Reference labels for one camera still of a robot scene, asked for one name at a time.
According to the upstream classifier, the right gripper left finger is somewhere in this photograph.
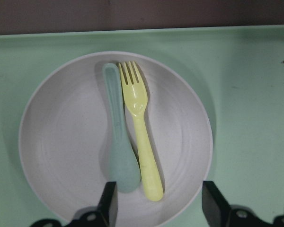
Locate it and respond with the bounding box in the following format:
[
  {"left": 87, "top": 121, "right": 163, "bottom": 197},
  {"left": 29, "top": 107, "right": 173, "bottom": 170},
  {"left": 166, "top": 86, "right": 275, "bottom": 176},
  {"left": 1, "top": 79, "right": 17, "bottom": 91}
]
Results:
[{"left": 97, "top": 182, "right": 118, "bottom": 227}]

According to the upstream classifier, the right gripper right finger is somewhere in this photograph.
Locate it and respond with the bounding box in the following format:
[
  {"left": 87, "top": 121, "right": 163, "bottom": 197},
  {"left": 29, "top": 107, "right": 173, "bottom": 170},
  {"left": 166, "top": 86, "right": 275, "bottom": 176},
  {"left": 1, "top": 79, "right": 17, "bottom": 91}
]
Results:
[{"left": 202, "top": 181, "right": 231, "bottom": 227}]

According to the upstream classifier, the white round plate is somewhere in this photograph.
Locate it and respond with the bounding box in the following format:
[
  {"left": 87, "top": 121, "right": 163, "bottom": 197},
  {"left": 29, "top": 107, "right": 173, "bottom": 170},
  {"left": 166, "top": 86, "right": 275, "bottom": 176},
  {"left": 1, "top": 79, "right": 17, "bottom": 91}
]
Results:
[{"left": 19, "top": 52, "right": 213, "bottom": 227}]

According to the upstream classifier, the yellow plastic fork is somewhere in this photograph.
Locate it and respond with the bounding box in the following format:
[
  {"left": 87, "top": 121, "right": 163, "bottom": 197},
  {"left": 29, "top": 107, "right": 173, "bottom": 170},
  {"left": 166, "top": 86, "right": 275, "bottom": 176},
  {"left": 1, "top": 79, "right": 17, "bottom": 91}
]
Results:
[{"left": 118, "top": 61, "right": 164, "bottom": 201}]

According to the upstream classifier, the pale green plastic spoon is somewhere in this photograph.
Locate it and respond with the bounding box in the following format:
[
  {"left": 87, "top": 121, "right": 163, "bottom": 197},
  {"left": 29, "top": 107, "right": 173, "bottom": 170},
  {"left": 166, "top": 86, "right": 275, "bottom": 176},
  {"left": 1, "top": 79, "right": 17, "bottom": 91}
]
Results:
[{"left": 102, "top": 63, "right": 141, "bottom": 193}]

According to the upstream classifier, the light green tray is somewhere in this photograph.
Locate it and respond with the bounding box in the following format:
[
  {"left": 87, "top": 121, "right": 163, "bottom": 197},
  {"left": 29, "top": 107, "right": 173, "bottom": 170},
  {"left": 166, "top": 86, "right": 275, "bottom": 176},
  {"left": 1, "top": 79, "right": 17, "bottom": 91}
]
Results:
[{"left": 0, "top": 26, "right": 284, "bottom": 227}]

